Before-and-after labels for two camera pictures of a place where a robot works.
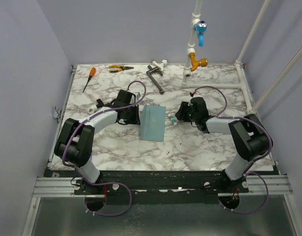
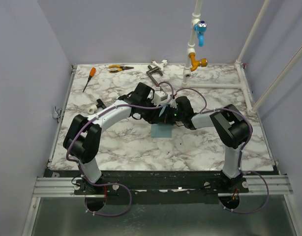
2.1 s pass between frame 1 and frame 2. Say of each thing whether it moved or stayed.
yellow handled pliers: stayed
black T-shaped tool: stayed
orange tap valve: stayed
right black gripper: moved
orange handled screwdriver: stayed
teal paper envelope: moved
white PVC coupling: stayed
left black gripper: moved
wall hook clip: stayed
